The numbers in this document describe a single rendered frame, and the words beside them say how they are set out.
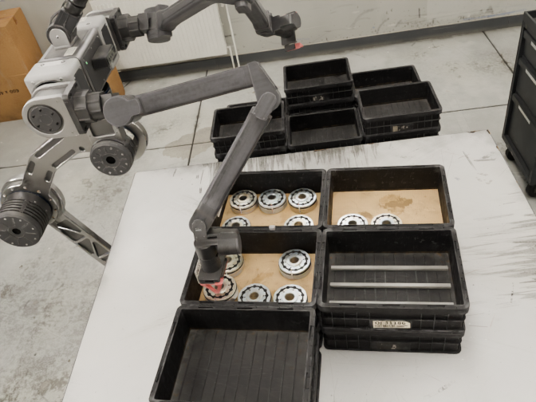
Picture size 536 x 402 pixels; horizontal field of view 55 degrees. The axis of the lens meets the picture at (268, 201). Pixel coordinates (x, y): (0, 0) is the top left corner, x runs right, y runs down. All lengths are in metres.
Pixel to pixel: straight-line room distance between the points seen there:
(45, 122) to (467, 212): 1.44
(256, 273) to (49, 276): 1.82
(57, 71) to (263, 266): 0.84
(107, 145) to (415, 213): 1.05
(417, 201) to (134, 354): 1.08
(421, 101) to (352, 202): 1.28
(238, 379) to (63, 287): 1.85
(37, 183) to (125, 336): 0.69
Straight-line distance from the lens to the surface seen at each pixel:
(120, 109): 1.37
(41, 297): 3.17
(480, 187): 2.13
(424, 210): 1.82
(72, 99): 1.43
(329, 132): 2.99
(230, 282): 1.58
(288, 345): 1.49
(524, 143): 3.12
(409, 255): 1.68
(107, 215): 3.46
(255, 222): 1.83
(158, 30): 1.82
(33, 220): 2.08
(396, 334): 1.53
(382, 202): 1.84
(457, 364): 1.62
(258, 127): 1.32
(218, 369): 1.50
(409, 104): 2.99
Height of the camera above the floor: 2.08
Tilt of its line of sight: 41 degrees down
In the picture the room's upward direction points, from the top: 12 degrees counter-clockwise
